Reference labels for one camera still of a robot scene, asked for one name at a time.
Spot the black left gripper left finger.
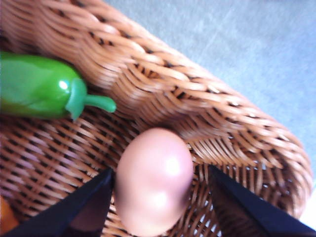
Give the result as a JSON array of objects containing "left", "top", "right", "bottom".
[{"left": 0, "top": 168, "right": 114, "bottom": 237}]

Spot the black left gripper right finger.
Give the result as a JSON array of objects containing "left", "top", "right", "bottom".
[{"left": 209, "top": 165, "right": 316, "bottom": 237}]

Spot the beige egg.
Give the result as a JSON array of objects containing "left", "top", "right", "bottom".
[{"left": 115, "top": 128, "right": 194, "bottom": 237}]

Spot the woven wicker basket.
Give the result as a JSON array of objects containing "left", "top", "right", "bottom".
[{"left": 0, "top": 0, "right": 312, "bottom": 237}]

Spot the orange toy vegetable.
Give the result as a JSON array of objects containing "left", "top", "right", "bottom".
[{"left": 0, "top": 196, "right": 19, "bottom": 234}]

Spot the green toy pepper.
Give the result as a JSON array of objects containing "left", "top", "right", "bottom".
[{"left": 0, "top": 52, "right": 116, "bottom": 120}]

